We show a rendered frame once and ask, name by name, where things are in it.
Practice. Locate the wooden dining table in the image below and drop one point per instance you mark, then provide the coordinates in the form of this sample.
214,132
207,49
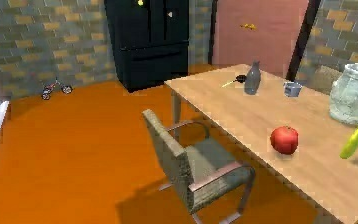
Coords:
270,133

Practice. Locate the grey woven armchair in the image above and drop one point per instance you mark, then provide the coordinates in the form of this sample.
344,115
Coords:
193,166

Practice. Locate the black fridge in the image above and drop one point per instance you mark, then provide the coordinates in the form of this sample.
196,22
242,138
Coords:
150,50

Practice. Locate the grey bottle vase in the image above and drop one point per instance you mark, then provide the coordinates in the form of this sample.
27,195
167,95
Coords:
252,80

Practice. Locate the pink room door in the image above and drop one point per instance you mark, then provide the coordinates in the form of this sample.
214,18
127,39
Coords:
257,36

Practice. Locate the red apple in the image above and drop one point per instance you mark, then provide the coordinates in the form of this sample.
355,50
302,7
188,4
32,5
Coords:
284,140

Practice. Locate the small grey cup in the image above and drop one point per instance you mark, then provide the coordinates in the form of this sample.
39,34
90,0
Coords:
292,89

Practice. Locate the small red toy bicycle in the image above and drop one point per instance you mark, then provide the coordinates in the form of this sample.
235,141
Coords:
55,88

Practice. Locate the beige woven chair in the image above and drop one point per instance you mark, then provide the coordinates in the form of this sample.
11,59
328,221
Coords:
325,79

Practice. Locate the pale green glass jar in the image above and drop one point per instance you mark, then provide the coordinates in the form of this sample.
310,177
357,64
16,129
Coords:
352,95

